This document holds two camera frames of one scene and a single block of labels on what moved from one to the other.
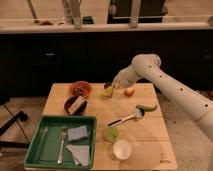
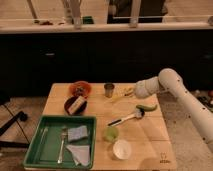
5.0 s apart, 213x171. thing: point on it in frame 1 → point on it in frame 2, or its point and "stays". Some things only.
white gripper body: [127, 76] → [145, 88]
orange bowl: [80, 88] stays
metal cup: [108, 89] stays
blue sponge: [77, 133] stays
